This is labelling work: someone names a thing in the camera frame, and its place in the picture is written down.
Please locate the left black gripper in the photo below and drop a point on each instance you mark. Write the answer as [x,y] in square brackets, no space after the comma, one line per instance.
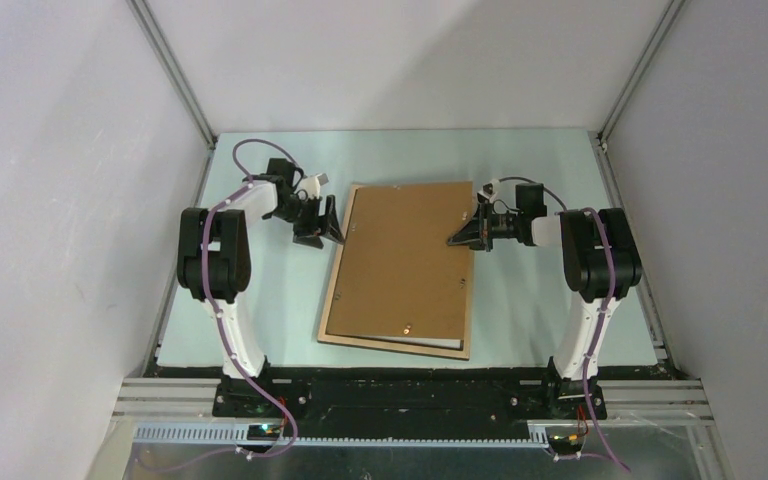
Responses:
[307,234]

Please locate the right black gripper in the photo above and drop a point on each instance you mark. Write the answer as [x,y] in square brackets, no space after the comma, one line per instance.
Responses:
[477,233]

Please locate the brown cardboard backing board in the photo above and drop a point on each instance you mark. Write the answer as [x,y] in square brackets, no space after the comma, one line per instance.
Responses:
[404,265]

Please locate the black picture frame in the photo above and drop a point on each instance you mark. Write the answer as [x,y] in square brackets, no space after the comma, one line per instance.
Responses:
[331,311]

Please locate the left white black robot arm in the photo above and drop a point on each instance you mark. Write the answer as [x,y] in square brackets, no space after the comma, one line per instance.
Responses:
[214,262]

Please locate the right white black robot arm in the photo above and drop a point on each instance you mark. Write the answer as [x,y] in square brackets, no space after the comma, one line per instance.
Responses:
[601,264]

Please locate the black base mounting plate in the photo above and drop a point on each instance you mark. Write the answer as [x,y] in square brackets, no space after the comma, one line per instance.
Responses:
[302,396]

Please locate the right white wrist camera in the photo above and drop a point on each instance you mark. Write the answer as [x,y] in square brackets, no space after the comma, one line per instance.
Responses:
[488,193]

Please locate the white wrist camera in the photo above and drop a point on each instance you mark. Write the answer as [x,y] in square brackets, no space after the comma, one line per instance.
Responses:
[488,193]
[310,187]

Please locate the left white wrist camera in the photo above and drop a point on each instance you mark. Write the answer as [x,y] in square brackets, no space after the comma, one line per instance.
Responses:
[310,187]

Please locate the aluminium frame rail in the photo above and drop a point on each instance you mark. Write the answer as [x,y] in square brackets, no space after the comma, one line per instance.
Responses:
[180,411]

